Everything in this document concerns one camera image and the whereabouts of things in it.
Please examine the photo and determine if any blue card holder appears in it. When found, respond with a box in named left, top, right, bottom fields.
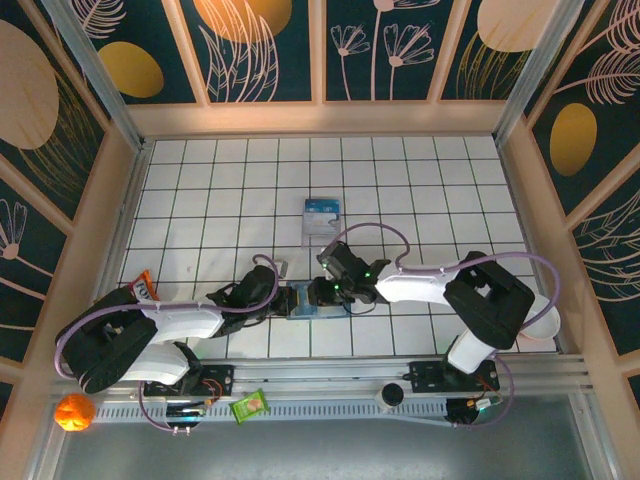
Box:
left=286, top=281, right=352, bottom=321

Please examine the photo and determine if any transparent plastic card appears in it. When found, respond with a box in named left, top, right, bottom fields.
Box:
left=301, top=232, right=344, bottom=249

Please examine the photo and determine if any green snack packet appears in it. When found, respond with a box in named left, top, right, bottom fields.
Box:
left=229, top=388, right=272, bottom=426

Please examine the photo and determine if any red candy bag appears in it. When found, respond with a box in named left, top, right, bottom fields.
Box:
left=128, top=269, right=160, bottom=304

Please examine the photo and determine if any black knob on white base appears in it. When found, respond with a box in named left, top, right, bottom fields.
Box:
left=375, top=382, right=405, bottom=414

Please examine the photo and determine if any black controller module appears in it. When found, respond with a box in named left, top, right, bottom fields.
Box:
left=446, top=397, right=504, bottom=430
left=166, top=405, right=207, bottom=421

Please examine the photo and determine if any white bowl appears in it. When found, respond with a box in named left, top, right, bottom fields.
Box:
left=519, top=294, right=561, bottom=342

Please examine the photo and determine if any orange ball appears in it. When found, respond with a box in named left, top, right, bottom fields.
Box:
left=54, top=393, right=97, bottom=432

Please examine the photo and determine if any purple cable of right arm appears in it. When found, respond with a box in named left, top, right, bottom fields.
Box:
left=332, top=223, right=561, bottom=430

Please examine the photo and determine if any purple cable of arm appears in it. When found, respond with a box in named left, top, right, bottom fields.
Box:
left=54, top=253, right=279, bottom=435
left=332, top=223, right=561, bottom=430

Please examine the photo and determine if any aluminium mounting rail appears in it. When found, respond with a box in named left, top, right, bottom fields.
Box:
left=49, top=353, right=591, bottom=401

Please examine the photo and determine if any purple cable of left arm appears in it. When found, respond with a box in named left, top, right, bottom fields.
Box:
left=54, top=253, right=279, bottom=435

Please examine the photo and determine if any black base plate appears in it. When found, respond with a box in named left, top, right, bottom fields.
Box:
left=409, top=360, right=501, bottom=396
left=143, top=364, right=236, bottom=399

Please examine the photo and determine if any grey slotted cable duct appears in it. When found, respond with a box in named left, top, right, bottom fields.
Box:
left=94, top=401, right=451, bottom=427

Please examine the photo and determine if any aluminium floor edge rail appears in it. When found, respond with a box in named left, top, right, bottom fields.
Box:
left=113, top=142, right=152, bottom=291

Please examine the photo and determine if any aluminium corner post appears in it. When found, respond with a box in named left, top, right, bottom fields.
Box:
left=493, top=0, right=587, bottom=147
left=42, top=0, right=147, bottom=151

